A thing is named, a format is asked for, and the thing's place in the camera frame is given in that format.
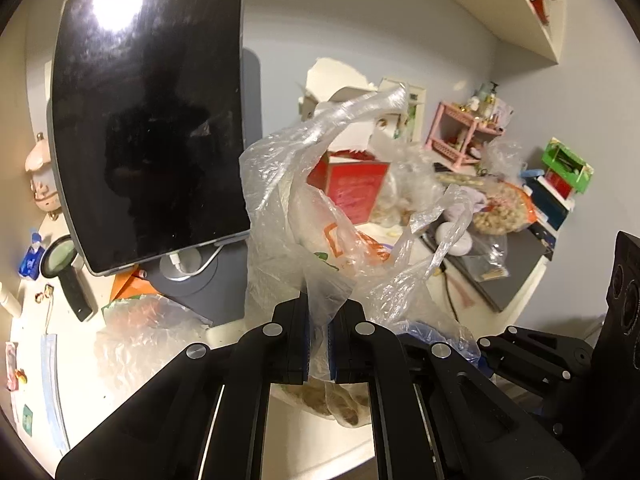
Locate clear wrapper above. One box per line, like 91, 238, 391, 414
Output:
93, 295, 210, 396

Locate clear plastic bag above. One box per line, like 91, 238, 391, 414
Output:
240, 84, 480, 428

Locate black notebook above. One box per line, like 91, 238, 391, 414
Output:
445, 230, 546, 312

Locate white desk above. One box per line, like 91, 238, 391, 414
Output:
11, 218, 538, 479

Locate bag of nuts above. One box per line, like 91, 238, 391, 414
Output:
473, 182, 537, 236

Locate white computer mouse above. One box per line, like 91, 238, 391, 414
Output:
435, 222, 473, 257

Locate blue face mask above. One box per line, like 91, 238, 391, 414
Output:
41, 334, 70, 456

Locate green box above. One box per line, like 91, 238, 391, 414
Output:
541, 138, 594, 194

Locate black magnifying glass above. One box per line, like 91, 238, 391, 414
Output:
40, 234, 93, 322

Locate pink small shelf rack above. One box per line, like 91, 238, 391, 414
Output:
424, 101, 503, 171

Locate torn white red box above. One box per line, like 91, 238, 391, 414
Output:
298, 58, 405, 224

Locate round head figurine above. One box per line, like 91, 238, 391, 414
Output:
25, 132, 62, 221

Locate framed picture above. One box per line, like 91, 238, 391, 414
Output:
376, 82, 426, 143

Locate black tablet screen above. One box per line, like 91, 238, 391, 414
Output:
50, 0, 250, 275

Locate black cable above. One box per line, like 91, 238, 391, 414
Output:
444, 268, 461, 321

